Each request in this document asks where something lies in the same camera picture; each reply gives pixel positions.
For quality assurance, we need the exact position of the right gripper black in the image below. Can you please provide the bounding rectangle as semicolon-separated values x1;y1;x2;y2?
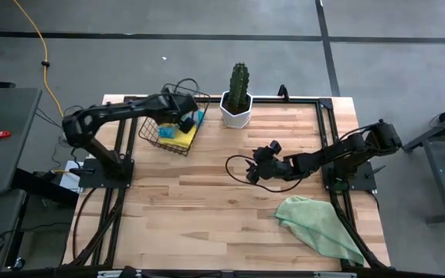
245;141;297;185

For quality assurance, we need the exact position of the yellow microfiber towel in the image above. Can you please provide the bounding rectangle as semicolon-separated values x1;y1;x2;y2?
158;125;199;150

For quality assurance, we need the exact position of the black wire basket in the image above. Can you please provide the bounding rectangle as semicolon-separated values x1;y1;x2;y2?
138;83;211;158

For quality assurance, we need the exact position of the light green microfiber towel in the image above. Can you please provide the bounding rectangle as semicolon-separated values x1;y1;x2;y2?
273;195;366;267

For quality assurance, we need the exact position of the white hexagonal plant pot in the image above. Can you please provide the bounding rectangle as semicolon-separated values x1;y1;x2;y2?
219;90;254;129

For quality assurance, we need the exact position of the green cactus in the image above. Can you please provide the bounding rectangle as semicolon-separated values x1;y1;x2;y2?
228;62;252;113

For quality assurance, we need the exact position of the white paper sheet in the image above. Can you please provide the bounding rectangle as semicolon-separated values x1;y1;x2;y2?
58;160;87;193

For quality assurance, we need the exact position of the grey side table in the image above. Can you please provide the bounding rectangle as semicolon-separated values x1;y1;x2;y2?
0;87;43;195

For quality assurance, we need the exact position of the dark metal side stand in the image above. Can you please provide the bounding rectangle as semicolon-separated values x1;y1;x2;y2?
402;96;445;225

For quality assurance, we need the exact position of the black aluminium table frame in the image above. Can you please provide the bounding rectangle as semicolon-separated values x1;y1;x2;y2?
66;83;392;271

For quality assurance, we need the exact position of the silver metal bracket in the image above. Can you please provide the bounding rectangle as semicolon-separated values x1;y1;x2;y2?
312;271;358;278
97;270;143;278

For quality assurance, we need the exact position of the yellow power cable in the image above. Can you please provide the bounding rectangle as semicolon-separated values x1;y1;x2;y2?
12;0;66;117

